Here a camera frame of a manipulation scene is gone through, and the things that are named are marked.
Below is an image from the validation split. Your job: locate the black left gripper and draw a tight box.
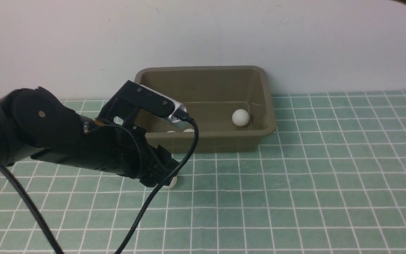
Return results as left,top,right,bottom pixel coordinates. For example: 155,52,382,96
80,120,179,188

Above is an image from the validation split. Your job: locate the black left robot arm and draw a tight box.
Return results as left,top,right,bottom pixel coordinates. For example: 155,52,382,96
0,87,179,187

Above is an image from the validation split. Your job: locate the olive green plastic bin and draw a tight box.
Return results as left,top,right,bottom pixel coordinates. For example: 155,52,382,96
134,66,277,153

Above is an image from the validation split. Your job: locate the green checkered tablecloth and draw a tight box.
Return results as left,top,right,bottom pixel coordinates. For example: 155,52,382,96
0,91,406,254

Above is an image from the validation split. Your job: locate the black left camera cable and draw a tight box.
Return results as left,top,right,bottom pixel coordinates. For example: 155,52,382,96
0,109,199,254

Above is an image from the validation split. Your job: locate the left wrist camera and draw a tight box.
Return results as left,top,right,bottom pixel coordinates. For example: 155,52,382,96
96,80,193,128

